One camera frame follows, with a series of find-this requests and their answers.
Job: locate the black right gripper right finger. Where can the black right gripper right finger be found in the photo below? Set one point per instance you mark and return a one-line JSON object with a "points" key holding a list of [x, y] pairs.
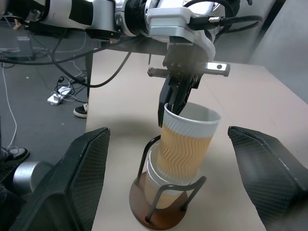
{"points": [[269, 178]]}

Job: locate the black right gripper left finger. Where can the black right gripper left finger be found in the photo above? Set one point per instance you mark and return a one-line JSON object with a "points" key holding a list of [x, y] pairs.
{"points": [[72, 178]]}

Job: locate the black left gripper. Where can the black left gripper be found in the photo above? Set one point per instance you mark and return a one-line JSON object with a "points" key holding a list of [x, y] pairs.
{"points": [[180, 65]]}

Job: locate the ribbed tan paper cup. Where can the ribbed tan paper cup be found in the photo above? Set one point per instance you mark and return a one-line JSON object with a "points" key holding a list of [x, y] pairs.
{"points": [[185, 149], [166, 197], [152, 166]]}

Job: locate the grey sneaker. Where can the grey sneaker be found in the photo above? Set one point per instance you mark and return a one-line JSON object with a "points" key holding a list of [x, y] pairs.
{"points": [[16, 152]]}

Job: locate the black and white shoe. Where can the black and white shoe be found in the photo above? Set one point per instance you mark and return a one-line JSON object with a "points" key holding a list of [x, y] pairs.
{"points": [[80, 111]]}

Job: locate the white power strip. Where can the white power strip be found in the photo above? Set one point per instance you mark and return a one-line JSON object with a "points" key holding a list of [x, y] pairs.
{"points": [[59, 95]]}

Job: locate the black table leg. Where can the black table leg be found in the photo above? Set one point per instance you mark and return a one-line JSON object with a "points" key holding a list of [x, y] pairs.
{"points": [[88, 72]]}

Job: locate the grey box on floor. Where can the grey box on floor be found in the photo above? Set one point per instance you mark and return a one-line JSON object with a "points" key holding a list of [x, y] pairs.
{"points": [[24, 47]]}

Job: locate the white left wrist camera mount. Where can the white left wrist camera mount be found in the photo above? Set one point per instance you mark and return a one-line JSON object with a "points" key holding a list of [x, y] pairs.
{"points": [[166, 26]]}

